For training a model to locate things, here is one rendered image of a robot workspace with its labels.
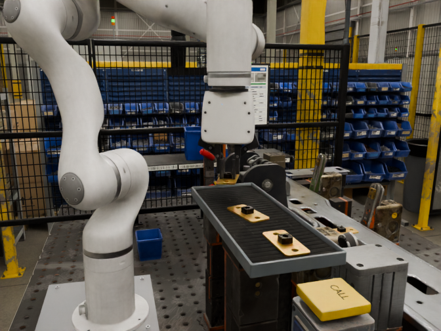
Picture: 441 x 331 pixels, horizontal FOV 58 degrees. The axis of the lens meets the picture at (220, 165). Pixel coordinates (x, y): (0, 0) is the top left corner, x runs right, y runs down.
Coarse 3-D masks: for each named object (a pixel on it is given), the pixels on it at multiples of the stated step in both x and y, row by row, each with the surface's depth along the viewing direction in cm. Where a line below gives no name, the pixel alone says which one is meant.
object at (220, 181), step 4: (224, 172) 80; (228, 172) 80; (224, 176) 78; (228, 176) 78; (236, 176) 80; (220, 180) 77; (224, 180) 77; (228, 180) 77; (232, 180) 77; (236, 180) 77; (220, 184) 75; (224, 184) 75; (228, 184) 75; (232, 184) 75
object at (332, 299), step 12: (300, 288) 45; (312, 288) 45; (324, 288) 45; (336, 288) 45; (348, 288) 45; (312, 300) 43; (324, 300) 43; (336, 300) 43; (348, 300) 43; (360, 300) 43; (324, 312) 41; (336, 312) 41; (348, 312) 41; (360, 312) 42
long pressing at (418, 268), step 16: (304, 192) 137; (288, 208) 121; (304, 208) 122; (320, 208) 121; (320, 224) 108; (336, 224) 108; (352, 224) 108; (368, 240) 97; (384, 240) 97; (416, 256) 89; (416, 272) 82; (432, 272) 82; (416, 288) 75; (432, 288) 76; (416, 304) 70; (432, 304) 70; (416, 320) 65; (432, 320) 65
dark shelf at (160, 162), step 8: (256, 152) 192; (264, 152) 192; (280, 152) 192; (152, 160) 174; (160, 160) 174; (168, 160) 174; (176, 160) 174; (184, 160) 174; (192, 160) 174; (200, 160) 174; (288, 160) 182; (152, 168) 166; (160, 168) 167; (168, 168) 167; (176, 168) 168; (184, 168) 169; (192, 168) 170; (200, 168) 172
